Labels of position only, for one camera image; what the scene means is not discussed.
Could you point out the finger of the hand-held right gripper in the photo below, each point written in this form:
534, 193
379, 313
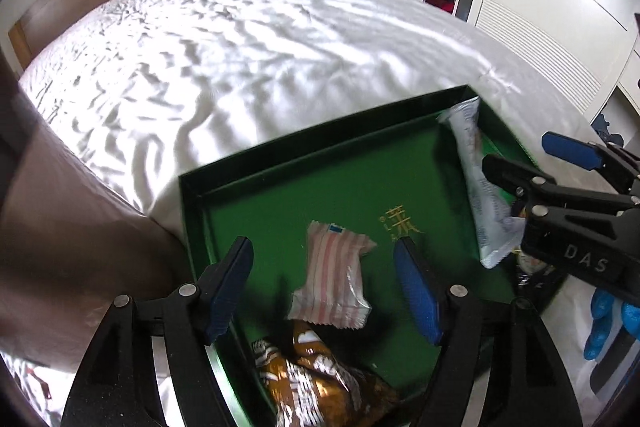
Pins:
570, 148
510, 174

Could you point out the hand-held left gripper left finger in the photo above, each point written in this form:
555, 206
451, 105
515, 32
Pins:
230, 292

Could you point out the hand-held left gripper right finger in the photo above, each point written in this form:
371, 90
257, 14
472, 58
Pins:
417, 292

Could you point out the long white snack packet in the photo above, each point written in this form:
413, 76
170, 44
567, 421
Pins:
480, 187

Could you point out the dark round biscuit packet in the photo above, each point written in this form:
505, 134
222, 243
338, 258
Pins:
531, 266

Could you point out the pink striped snack packet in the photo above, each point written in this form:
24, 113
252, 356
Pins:
330, 277

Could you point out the brown snack packet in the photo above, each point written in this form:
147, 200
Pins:
320, 387

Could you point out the green tray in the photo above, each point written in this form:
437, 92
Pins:
325, 187

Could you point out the person's right hand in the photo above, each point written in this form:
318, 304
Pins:
602, 322

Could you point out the dark clothes on floor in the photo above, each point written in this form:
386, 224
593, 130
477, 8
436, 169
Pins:
607, 127

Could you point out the copper and black electric kettle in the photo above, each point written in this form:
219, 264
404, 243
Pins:
75, 232

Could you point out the wooden bed with white sheet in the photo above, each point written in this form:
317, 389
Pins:
225, 32

